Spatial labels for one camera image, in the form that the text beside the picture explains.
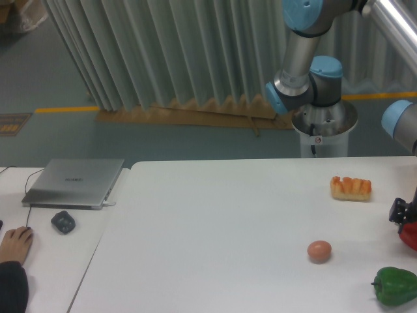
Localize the brown cardboard sheet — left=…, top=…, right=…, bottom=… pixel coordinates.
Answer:
left=95, top=94, right=293, bottom=136

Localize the black sleeved forearm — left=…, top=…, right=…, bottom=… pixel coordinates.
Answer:
left=1, top=261, right=29, bottom=312

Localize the person's bare hand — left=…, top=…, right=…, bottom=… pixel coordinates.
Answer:
left=0, top=226, right=33, bottom=265

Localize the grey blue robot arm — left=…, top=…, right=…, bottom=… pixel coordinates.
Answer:
left=265, top=1, right=416, bottom=158

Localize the silver laptop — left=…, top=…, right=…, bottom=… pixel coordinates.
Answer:
left=22, top=158, right=124, bottom=209

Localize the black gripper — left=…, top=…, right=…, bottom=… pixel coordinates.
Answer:
left=388, top=198, right=416, bottom=234

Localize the black round controller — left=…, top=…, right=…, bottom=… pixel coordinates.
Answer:
left=51, top=211, right=76, bottom=235

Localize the pale green curtain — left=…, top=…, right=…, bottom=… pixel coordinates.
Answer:
left=38, top=0, right=417, bottom=110

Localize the red bell pepper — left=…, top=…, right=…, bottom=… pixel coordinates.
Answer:
left=399, top=222, right=417, bottom=251

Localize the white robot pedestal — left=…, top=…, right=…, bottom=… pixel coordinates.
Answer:
left=292, top=100, right=358, bottom=158

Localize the orange bread toy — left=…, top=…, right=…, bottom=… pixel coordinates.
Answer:
left=330, top=176, right=372, bottom=201

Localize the black mouse cable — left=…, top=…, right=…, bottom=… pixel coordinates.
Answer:
left=0, top=165, right=46, bottom=229

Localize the green bell pepper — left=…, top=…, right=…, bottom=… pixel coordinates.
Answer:
left=371, top=267, right=416, bottom=306

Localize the brown egg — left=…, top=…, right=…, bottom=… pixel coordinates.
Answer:
left=307, top=241, right=332, bottom=263

